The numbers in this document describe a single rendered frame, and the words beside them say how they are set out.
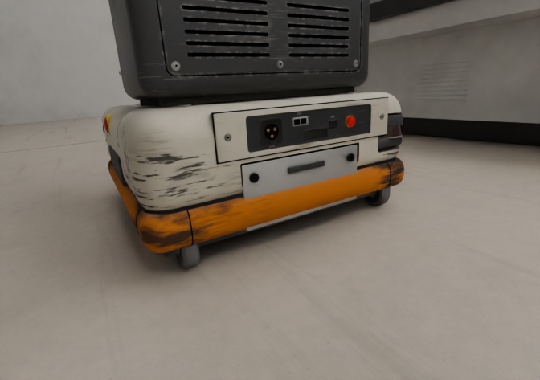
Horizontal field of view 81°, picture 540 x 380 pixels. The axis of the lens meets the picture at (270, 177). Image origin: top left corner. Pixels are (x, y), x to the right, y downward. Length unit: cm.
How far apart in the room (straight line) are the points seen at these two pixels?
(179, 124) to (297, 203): 27
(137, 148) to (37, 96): 633
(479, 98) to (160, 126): 158
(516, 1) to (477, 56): 34
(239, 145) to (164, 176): 13
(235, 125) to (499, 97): 145
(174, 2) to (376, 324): 57
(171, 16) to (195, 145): 22
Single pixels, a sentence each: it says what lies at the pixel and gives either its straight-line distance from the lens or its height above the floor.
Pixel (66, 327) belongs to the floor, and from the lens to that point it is 56.
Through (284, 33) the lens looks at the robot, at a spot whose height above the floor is 41.
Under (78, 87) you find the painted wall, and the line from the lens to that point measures 682.
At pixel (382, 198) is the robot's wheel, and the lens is 82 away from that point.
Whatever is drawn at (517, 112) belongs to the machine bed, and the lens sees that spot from 178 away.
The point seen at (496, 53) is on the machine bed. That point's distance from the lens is 182.
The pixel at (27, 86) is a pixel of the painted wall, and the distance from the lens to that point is 684.
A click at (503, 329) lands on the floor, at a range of 52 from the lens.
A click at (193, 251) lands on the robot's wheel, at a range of 57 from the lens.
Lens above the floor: 30
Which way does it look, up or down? 15 degrees down
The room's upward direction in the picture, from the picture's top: 3 degrees counter-clockwise
